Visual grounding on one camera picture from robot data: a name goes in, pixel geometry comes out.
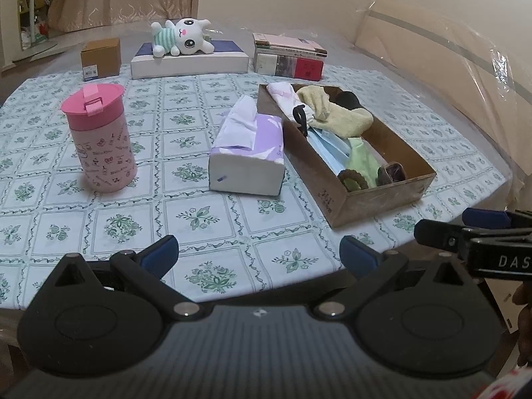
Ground brown cardboard box tray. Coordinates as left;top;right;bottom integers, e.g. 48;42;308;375
257;83;437;229

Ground blue face mask clear wrapper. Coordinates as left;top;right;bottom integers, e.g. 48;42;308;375
308;128;354;171

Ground red white patterned cloth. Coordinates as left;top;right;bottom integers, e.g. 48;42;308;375
478;366;532;399

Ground brown scrunchie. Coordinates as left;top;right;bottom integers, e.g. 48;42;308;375
336;168;377;192

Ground small brown cardboard box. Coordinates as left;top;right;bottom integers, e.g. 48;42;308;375
80;37;122;81

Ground white bunny plush toy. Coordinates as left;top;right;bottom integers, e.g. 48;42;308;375
150;17;216;58

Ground white flat box blue top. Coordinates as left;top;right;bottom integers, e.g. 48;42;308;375
130;40;250;80

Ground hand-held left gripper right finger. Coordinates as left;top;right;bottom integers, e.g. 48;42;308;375
313;236;474;322

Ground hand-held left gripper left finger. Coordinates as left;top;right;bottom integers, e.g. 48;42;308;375
46;235;202;322

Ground purple white tissue pack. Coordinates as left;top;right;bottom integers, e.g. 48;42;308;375
208;95;287;197

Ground white face mask black straps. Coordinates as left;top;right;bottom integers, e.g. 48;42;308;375
292;106;319;138

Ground thin white book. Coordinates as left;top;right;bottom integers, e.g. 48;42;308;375
254;44;327;58

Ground pink cover book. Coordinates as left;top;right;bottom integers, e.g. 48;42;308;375
253;32;328;53

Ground pale yellow towel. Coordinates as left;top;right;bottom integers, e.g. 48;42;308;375
296;85;375;139

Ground black soft pad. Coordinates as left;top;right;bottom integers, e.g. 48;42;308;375
334;91;363;111

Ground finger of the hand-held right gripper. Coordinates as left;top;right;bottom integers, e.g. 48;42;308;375
414;218;474;255
462;208;532;231

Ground pink lidded cup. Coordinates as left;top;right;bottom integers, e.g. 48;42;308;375
61;83;139;194

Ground person's right hand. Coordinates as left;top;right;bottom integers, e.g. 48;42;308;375
514;281;532;368

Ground green cloth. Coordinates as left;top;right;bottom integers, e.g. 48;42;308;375
343;137;385;186

